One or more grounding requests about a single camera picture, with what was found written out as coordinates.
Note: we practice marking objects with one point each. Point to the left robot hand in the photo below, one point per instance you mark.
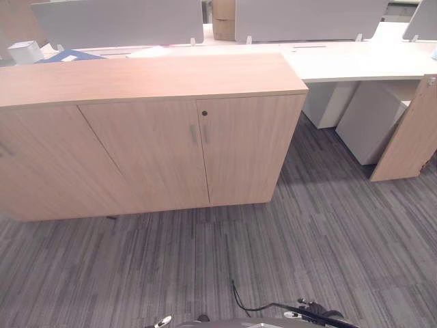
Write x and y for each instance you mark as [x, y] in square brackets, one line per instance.
[164, 322]

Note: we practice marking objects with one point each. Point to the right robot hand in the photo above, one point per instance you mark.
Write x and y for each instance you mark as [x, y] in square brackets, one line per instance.
[319, 314]

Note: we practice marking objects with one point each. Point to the wood cabinet door plain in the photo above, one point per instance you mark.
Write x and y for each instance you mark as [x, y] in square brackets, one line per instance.
[150, 160]

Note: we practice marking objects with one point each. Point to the wood cabinet door with lock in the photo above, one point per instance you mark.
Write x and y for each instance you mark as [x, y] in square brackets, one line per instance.
[249, 150]

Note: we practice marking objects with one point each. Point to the wood cabinet door large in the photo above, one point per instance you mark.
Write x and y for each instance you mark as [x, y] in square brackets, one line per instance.
[51, 164]

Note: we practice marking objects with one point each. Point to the wood cabinet with key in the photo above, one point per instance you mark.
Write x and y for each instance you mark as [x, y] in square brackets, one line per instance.
[406, 136]

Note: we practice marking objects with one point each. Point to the light wood office cabinet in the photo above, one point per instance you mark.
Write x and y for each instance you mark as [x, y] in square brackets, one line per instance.
[143, 77]

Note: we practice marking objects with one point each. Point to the white office desk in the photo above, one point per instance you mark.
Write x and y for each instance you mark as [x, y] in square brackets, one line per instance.
[355, 61]

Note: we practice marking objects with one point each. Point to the blue folder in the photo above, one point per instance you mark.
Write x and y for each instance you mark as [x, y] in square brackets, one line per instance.
[70, 55]

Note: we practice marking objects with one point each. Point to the white desk leg panel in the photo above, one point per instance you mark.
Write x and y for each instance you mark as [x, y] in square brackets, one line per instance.
[324, 102]

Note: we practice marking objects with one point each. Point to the white paper sheet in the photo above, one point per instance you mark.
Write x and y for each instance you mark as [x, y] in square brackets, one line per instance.
[150, 52]

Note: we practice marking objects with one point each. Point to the white partition clamp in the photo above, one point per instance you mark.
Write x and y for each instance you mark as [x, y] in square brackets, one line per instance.
[249, 39]
[193, 41]
[360, 37]
[60, 47]

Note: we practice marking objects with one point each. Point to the light blue object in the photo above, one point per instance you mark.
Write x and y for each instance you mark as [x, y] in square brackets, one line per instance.
[435, 54]

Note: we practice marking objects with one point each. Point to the white cardboard box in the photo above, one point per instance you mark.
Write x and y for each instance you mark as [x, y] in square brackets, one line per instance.
[25, 52]

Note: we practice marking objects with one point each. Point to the wide grey desk partition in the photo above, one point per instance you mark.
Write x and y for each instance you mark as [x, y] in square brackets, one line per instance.
[116, 22]

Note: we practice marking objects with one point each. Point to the brown cardboard box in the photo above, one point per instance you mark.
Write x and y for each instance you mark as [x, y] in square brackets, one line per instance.
[223, 20]

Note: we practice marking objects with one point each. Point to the small grey desk partition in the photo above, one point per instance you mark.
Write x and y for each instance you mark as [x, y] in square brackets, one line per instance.
[423, 22]

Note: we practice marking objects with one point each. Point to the white drawer pedestal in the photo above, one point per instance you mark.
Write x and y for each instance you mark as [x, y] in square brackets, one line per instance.
[370, 123]

